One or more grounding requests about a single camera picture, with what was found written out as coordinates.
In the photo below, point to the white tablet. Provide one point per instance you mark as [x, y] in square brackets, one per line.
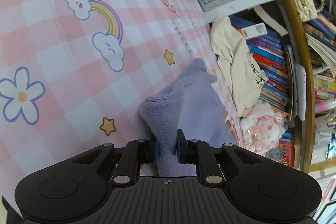
[302, 90]

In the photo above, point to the white plush rabbit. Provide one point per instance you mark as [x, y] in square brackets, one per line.
[262, 129]

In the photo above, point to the row of colourful books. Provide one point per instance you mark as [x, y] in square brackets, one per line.
[270, 64]

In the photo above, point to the thick white paperback book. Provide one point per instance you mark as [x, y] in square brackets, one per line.
[267, 19]

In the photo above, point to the row of thin paperbacks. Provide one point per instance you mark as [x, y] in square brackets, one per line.
[323, 69]

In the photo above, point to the red boxed book set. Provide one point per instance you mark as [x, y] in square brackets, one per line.
[282, 153]

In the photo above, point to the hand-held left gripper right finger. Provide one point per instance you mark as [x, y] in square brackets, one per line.
[179, 153]

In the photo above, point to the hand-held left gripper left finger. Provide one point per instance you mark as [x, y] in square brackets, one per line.
[155, 153]

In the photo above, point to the white labelled box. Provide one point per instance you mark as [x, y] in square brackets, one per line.
[253, 31]

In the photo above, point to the purple and mauve sweater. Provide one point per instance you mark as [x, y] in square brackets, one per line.
[183, 108]

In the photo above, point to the cream printed garment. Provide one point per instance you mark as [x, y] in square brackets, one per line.
[233, 64]

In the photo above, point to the wooden bookshelf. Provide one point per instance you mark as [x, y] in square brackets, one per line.
[296, 43]

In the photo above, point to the pink checked cartoon desk mat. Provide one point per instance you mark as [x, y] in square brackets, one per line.
[65, 69]

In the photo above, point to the cream carved box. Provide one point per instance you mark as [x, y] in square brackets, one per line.
[304, 6]

